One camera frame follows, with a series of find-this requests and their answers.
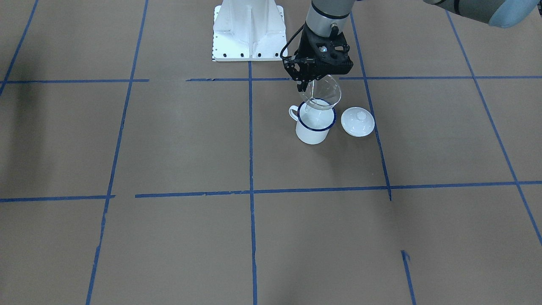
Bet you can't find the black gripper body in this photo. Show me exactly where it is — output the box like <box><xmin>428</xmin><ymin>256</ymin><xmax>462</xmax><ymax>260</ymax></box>
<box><xmin>294</xmin><ymin>26</ymin><xmax>354</xmax><ymax>81</ymax></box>

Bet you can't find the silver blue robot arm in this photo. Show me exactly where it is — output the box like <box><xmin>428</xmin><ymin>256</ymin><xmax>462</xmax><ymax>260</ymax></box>
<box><xmin>282</xmin><ymin>0</ymin><xmax>540</xmax><ymax>93</ymax></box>

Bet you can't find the white enamel mug blue rim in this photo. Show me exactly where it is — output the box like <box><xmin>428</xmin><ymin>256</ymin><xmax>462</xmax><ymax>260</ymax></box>
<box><xmin>288</xmin><ymin>98</ymin><xmax>337</xmax><ymax>145</ymax></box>

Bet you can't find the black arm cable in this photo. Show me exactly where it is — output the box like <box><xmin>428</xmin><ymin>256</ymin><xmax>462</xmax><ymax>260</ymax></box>
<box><xmin>279</xmin><ymin>23</ymin><xmax>306</xmax><ymax>60</ymax></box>

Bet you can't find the white pedestal column with base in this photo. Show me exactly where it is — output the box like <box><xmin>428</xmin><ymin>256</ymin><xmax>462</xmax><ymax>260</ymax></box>
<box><xmin>212</xmin><ymin>0</ymin><xmax>286</xmax><ymax>62</ymax></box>

